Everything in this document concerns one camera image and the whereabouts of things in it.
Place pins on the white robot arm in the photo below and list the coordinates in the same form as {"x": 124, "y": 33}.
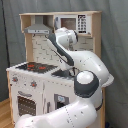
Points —
{"x": 88, "y": 83}

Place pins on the wooden toy kitchen unit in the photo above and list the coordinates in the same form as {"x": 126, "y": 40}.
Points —
{"x": 38, "y": 51}

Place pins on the grey toy sink basin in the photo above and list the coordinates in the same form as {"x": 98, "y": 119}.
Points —
{"x": 63, "y": 74}

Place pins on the black toy stovetop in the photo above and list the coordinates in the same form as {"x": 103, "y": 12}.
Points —
{"x": 36, "y": 67}

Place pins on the white cabinet door with dispenser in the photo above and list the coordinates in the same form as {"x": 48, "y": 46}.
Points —
{"x": 58, "y": 95}

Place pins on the right red stove knob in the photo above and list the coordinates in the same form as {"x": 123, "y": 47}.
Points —
{"x": 33, "y": 84}

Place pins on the red stove knob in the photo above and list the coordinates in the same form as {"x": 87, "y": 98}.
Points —
{"x": 33, "y": 84}
{"x": 14, "y": 79}

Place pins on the toy microwave oven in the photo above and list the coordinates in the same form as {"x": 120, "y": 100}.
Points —
{"x": 81, "y": 23}

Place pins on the grey range hood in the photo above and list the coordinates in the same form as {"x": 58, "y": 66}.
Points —
{"x": 38, "y": 27}

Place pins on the left red stove knob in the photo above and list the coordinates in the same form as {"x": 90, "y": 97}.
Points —
{"x": 14, "y": 79}

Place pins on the toy oven door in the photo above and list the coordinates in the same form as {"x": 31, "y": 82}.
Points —
{"x": 26, "y": 102}

